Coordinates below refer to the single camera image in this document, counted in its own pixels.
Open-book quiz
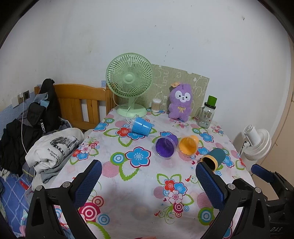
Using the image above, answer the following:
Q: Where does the orange plastic cup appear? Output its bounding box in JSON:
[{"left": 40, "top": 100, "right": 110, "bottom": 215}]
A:
[{"left": 179, "top": 135, "right": 199, "bottom": 155}]

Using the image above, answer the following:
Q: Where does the white printed shirt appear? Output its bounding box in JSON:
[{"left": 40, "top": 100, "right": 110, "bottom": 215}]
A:
[{"left": 25, "top": 127, "right": 85, "bottom": 175}]

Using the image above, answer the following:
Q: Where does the black clothing pile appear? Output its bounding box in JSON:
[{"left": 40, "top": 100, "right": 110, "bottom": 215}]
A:
[{"left": 0, "top": 118, "right": 44, "bottom": 175}]

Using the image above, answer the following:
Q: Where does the cotton swab container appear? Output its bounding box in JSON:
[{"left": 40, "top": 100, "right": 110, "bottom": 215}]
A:
[{"left": 151, "top": 98, "right": 162, "bottom": 113}]

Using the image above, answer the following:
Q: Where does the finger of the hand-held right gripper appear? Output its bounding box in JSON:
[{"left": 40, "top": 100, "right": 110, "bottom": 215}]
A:
[{"left": 251, "top": 164, "right": 279, "bottom": 184}]

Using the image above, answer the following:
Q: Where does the glass jar with green lid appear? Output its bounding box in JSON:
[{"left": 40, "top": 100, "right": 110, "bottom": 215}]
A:
[{"left": 196, "top": 95, "right": 218, "bottom": 129}]

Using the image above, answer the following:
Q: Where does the patterned green board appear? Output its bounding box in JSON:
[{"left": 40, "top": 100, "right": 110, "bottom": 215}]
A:
[{"left": 144, "top": 64, "right": 210, "bottom": 120}]

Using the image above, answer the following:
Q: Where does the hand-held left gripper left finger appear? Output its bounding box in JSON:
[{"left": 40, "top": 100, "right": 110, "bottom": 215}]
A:
[{"left": 26, "top": 159, "right": 103, "bottom": 239}]

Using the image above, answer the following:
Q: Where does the wooden headboard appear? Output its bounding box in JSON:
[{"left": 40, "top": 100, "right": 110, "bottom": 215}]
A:
[{"left": 34, "top": 84, "right": 117, "bottom": 129}]

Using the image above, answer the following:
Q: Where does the blue patterned bedsheet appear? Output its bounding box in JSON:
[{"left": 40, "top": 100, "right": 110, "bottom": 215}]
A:
[{"left": 0, "top": 170, "right": 69, "bottom": 239}]

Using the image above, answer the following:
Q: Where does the teal cup with yellow rim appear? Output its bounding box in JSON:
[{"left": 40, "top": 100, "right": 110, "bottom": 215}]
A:
[{"left": 200, "top": 148, "right": 226, "bottom": 173}]

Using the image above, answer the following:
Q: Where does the floral tablecloth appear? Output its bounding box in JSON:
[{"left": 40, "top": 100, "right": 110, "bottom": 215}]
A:
[{"left": 49, "top": 108, "right": 255, "bottom": 239}]

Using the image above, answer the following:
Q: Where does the purple plastic cup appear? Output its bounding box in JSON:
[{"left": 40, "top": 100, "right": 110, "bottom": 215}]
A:
[{"left": 154, "top": 135, "right": 179, "bottom": 160}]

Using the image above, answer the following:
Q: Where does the white clip fan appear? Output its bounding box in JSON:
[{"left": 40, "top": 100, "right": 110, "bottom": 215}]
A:
[{"left": 239, "top": 125, "right": 272, "bottom": 165}]

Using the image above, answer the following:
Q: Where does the white charging cable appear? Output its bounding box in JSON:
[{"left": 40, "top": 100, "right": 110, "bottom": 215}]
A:
[{"left": 20, "top": 97, "right": 37, "bottom": 184}]

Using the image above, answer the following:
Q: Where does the green desk fan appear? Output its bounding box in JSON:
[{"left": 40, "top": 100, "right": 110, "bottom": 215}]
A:
[{"left": 106, "top": 53, "right": 154, "bottom": 117}]

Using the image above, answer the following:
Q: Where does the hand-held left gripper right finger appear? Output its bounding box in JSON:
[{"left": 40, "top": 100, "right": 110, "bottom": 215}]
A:
[{"left": 195, "top": 161, "right": 271, "bottom": 239}]

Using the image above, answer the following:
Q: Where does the black bag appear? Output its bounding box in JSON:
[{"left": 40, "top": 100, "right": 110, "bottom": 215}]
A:
[{"left": 26, "top": 79, "right": 61, "bottom": 135}]

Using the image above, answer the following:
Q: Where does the beige wooden door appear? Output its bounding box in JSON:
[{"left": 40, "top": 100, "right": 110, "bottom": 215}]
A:
[{"left": 271, "top": 92, "right": 294, "bottom": 200}]

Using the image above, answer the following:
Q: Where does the grey folded garment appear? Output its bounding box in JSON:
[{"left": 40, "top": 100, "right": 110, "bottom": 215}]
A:
[{"left": 34, "top": 161, "right": 67, "bottom": 184}]

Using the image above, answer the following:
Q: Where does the purple plush toy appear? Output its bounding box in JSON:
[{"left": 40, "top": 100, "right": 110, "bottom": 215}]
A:
[{"left": 167, "top": 83, "right": 194, "bottom": 121}]

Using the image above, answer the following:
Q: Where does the blue plastic cup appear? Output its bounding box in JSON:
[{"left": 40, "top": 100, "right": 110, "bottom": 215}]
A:
[{"left": 129, "top": 114, "right": 154, "bottom": 138}]

